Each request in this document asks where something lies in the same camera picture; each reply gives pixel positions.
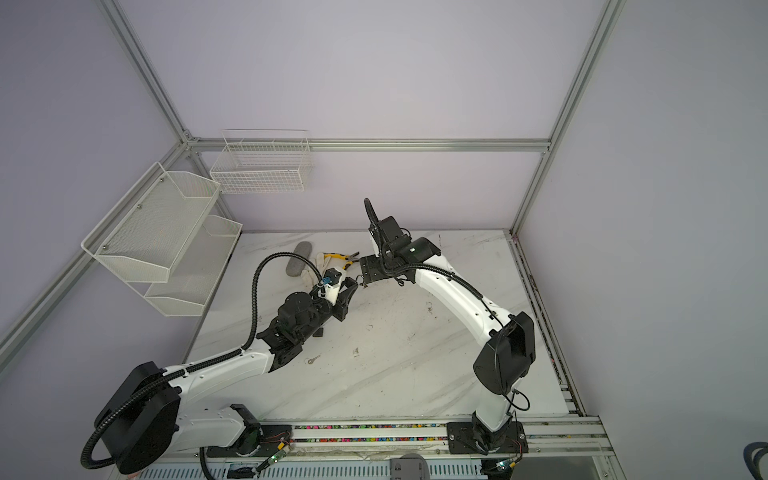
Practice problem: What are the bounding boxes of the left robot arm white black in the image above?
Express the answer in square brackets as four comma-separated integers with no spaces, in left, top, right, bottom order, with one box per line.
[81,278,358,475]

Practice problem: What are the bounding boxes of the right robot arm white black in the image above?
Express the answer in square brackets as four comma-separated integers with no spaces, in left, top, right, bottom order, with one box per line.
[360,209,536,454]

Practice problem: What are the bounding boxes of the yellow black pliers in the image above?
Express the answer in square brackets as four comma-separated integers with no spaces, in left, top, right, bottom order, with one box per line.
[322,252,360,270]

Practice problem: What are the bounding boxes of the white work glove yellow cuff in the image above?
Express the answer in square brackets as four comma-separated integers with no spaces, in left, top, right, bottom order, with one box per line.
[300,252,326,291]

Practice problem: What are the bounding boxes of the grey oval sharpening stone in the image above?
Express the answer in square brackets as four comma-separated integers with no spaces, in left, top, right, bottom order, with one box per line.
[285,241,312,278]

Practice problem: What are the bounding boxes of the white two-tier mesh shelf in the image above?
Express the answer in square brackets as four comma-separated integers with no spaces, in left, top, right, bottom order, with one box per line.
[81,163,242,317]

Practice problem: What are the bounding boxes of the grey round object bottom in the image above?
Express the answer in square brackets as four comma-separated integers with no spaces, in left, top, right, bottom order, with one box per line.
[389,453,431,480]

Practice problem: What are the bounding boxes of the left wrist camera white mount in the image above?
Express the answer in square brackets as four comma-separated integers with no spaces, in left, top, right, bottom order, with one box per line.
[318,268,345,306]

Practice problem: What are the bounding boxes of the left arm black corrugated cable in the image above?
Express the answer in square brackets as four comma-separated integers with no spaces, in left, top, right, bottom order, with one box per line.
[80,251,325,480]

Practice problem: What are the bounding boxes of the white wire basket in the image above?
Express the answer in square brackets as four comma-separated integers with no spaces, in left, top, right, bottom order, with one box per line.
[210,129,313,194]

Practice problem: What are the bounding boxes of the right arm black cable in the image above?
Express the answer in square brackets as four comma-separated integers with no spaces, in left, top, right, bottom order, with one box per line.
[362,197,532,415]

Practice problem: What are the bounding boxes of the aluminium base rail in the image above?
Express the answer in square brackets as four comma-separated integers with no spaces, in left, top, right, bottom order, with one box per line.
[135,416,625,479]

